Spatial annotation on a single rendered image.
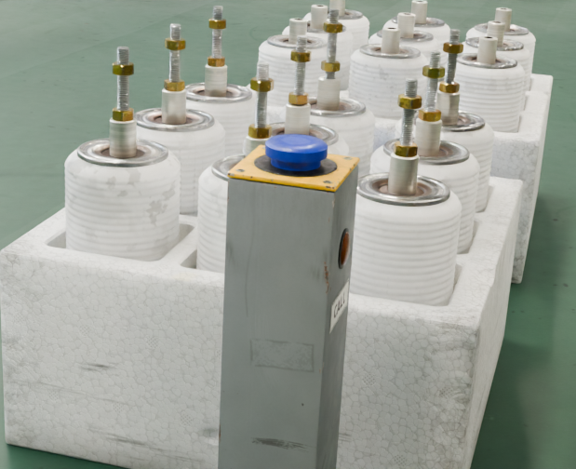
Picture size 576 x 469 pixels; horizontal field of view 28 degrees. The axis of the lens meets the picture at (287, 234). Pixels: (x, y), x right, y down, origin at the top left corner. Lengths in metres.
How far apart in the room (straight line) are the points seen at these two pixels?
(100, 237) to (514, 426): 0.43
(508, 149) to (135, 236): 0.57
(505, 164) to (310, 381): 0.68
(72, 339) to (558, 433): 0.45
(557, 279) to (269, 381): 0.76
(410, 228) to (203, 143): 0.25
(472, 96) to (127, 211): 0.58
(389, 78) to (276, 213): 0.71
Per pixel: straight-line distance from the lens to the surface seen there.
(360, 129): 1.14
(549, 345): 1.29
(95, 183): 0.95
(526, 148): 1.39
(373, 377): 0.90
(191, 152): 1.05
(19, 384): 1.02
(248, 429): 0.79
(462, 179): 1.00
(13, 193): 1.69
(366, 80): 1.43
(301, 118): 1.04
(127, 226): 0.96
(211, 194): 0.92
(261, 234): 0.73
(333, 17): 1.14
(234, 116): 1.16
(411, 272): 0.90
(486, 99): 1.41
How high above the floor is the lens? 0.53
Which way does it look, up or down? 20 degrees down
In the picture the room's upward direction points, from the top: 3 degrees clockwise
